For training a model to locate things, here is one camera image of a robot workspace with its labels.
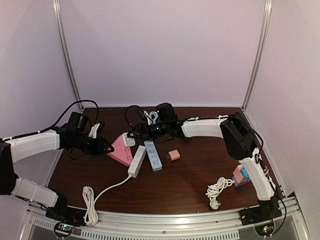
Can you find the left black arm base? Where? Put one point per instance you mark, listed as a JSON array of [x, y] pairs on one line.
[[62, 212]]

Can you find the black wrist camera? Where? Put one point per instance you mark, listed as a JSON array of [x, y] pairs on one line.
[[166, 113], [78, 121]]

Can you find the left aluminium frame post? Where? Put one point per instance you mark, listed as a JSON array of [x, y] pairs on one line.
[[64, 49]]

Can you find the blue cube adapter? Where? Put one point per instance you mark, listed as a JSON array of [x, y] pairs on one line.
[[244, 173]]

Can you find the aluminium front rail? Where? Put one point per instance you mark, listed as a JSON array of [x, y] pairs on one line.
[[219, 225]]

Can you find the right aluminium frame post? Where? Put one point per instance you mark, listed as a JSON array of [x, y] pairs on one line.
[[264, 31]]

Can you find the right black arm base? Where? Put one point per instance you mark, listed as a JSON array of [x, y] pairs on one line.
[[265, 211]]

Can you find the aluminium frame post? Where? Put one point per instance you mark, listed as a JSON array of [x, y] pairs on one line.
[[64, 49], [264, 31]]

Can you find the light pink cube adapter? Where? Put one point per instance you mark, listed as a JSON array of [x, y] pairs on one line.
[[237, 173]]

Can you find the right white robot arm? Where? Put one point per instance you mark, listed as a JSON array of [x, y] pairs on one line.
[[239, 138]]

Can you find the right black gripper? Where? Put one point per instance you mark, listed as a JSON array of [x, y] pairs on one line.
[[142, 131]]

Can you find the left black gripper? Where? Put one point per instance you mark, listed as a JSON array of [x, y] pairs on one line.
[[99, 147]]

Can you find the small white cube adapter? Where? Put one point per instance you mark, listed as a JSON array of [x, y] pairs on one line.
[[129, 142]]

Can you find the light pink usb charger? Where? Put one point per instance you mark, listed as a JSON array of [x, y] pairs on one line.
[[173, 155]]

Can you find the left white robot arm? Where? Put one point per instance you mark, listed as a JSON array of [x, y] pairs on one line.
[[13, 150]]

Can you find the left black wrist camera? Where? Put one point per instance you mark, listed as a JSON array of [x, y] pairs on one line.
[[78, 121]]

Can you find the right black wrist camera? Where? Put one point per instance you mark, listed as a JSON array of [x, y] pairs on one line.
[[166, 113]]

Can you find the white power strip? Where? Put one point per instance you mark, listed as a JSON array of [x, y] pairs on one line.
[[137, 161]]

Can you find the light blue power strip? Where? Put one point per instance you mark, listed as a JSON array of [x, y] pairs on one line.
[[153, 156]]

